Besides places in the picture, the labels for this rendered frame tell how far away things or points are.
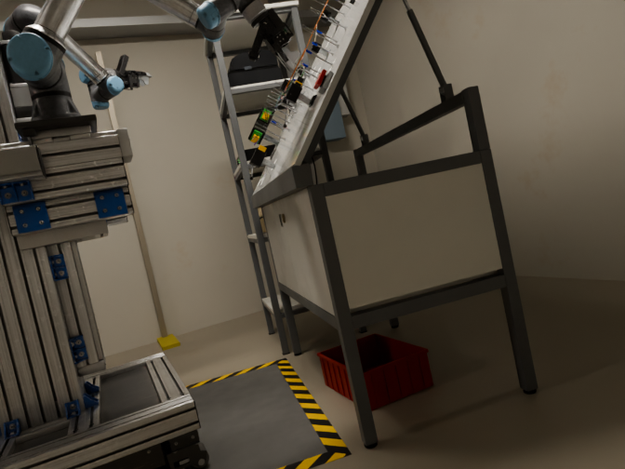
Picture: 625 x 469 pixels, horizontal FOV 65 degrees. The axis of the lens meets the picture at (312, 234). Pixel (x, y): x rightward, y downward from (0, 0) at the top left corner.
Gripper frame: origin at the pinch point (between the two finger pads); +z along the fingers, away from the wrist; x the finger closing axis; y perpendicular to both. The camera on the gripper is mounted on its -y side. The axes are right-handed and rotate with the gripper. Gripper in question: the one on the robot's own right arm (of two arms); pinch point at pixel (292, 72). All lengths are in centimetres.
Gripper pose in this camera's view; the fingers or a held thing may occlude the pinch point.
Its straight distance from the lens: 174.5
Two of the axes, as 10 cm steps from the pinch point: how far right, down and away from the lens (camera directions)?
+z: 6.2, 7.5, 2.2
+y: 7.7, -6.4, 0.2
